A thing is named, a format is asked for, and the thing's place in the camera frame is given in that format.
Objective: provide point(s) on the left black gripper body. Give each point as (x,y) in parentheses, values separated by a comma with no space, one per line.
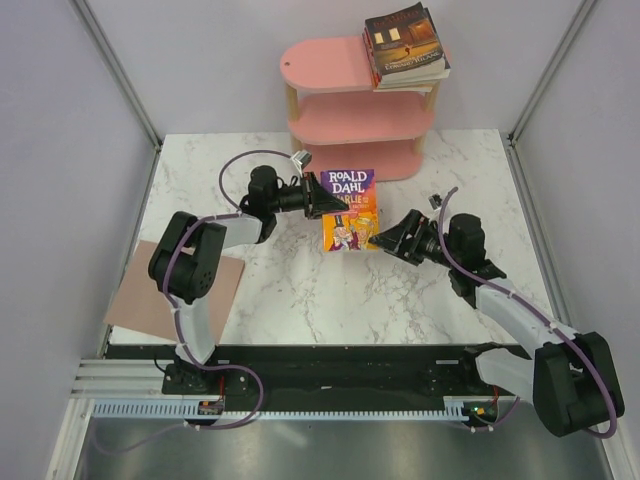
(290,199)

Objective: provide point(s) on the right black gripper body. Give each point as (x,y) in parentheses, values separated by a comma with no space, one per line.
(425,243)

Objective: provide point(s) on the Roald Dahl Charlie book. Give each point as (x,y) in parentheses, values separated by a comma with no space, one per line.
(353,229)

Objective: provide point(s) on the red 13-Storey Treehouse book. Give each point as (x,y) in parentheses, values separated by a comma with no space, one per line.
(375,75)

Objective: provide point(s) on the blue Nineteen Eighty-Four book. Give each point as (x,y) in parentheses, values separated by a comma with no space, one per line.
(410,53)

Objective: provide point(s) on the brown Edward Tulane book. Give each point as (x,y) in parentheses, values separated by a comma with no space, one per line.
(406,16)

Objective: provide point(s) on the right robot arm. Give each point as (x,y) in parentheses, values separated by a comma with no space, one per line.
(568,377)

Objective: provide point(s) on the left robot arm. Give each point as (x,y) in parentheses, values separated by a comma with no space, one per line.
(186,260)

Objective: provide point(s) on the pink three-tier shelf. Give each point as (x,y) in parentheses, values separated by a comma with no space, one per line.
(334,111)

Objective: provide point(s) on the pink paper file sheet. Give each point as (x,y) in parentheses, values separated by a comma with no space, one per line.
(140,315)

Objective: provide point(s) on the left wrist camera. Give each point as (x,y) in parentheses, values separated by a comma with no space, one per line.
(301,159)

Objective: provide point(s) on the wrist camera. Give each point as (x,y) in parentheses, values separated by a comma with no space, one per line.
(435,202)
(301,159)

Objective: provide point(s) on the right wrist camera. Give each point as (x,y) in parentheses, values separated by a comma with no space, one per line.
(435,202)

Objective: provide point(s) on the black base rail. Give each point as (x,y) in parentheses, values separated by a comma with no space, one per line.
(330,377)

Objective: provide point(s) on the white slotted cable duct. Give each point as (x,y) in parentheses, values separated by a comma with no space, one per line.
(192,410)

